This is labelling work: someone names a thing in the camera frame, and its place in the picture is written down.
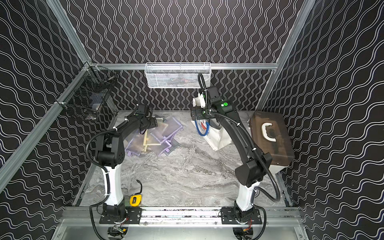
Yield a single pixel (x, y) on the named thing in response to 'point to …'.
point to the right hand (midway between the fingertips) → (200, 111)
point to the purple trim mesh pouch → (165, 133)
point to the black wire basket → (86, 93)
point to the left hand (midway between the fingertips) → (151, 122)
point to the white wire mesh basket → (176, 75)
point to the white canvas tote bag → (217, 138)
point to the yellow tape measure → (135, 199)
